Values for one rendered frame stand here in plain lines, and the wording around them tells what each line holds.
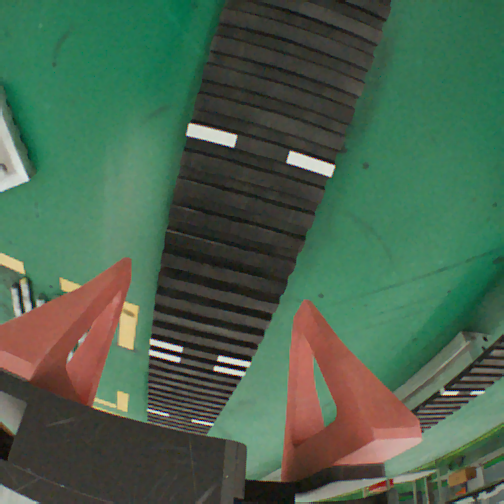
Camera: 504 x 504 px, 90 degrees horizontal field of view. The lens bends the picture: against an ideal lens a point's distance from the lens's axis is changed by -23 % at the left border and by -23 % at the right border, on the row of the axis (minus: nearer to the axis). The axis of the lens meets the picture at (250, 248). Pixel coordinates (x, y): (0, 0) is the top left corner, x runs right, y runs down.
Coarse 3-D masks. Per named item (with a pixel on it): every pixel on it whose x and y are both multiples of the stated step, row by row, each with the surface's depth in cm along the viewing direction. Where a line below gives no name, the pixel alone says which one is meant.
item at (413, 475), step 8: (408, 472) 280; (416, 472) 280; (424, 472) 285; (384, 480) 287; (392, 480) 286; (400, 480) 305; (408, 480) 313; (440, 480) 272; (376, 488) 284; (384, 488) 297; (440, 488) 263; (416, 496) 295; (440, 496) 255
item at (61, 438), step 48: (96, 288) 10; (0, 336) 6; (48, 336) 7; (96, 336) 11; (0, 384) 5; (48, 384) 7; (96, 384) 11; (48, 432) 5; (96, 432) 5; (144, 432) 6; (48, 480) 4; (96, 480) 4; (144, 480) 5; (192, 480) 5; (240, 480) 5
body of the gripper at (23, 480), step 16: (0, 432) 5; (0, 448) 4; (0, 464) 4; (0, 480) 4; (16, 480) 4; (32, 480) 4; (32, 496) 4; (48, 496) 4; (64, 496) 4; (80, 496) 4; (368, 496) 6; (384, 496) 6
